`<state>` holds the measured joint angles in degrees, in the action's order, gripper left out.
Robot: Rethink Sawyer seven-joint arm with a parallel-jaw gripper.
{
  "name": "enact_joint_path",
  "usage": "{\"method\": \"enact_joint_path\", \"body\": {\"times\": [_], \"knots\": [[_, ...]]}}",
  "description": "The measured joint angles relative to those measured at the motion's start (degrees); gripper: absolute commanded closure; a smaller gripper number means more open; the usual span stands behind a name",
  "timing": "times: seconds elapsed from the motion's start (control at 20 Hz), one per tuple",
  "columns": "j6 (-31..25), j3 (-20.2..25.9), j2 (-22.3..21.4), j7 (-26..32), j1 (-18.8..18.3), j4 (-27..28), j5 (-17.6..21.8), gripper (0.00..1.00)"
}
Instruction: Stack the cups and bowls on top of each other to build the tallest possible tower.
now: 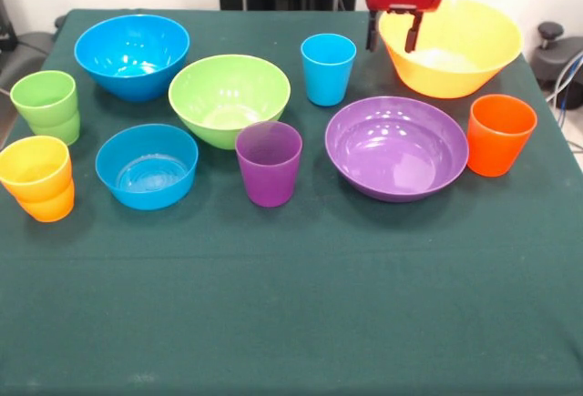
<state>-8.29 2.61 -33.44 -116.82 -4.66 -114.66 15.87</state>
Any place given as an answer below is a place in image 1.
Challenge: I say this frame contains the yellow bowl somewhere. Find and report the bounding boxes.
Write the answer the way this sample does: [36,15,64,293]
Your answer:
[378,0,525,100]

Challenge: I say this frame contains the blue cup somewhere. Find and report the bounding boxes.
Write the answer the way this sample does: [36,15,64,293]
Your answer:
[300,33,358,107]

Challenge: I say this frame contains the purple bowl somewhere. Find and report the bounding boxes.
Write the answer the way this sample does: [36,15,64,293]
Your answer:
[324,96,470,203]

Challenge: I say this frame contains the red-orange cup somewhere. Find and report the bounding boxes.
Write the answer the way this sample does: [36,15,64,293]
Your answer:
[465,94,538,178]

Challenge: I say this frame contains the black stand with knob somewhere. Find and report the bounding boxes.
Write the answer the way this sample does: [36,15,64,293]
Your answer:
[530,21,583,110]

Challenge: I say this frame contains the green bowl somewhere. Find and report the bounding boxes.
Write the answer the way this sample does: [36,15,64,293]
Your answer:
[168,54,292,151]

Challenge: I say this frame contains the purple cup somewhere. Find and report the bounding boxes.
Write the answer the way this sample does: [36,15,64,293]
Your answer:
[234,120,304,208]

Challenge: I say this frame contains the large blue bowl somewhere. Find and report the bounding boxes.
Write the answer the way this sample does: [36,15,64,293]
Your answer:
[74,14,191,103]

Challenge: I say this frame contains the dark green table cloth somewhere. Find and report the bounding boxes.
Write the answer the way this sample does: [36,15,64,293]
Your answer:
[0,7,583,396]

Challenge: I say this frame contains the small blue bowl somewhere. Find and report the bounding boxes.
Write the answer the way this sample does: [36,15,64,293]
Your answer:
[94,123,199,211]

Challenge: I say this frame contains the green cup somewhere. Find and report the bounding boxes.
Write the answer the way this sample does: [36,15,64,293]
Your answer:
[9,70,79,131]
[31,111,82,147]

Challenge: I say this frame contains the dark equipment box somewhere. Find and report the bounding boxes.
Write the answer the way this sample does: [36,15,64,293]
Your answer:
[0,0,19,54]

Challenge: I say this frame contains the orange cup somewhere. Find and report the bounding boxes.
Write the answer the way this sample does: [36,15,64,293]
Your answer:
[16,181,76,224]

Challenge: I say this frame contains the yellow cup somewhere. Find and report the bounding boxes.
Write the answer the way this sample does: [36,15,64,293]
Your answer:
[0,135,74,204]

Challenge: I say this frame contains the blue cable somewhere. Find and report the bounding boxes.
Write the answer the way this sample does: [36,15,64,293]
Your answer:
[545,47,583,113]

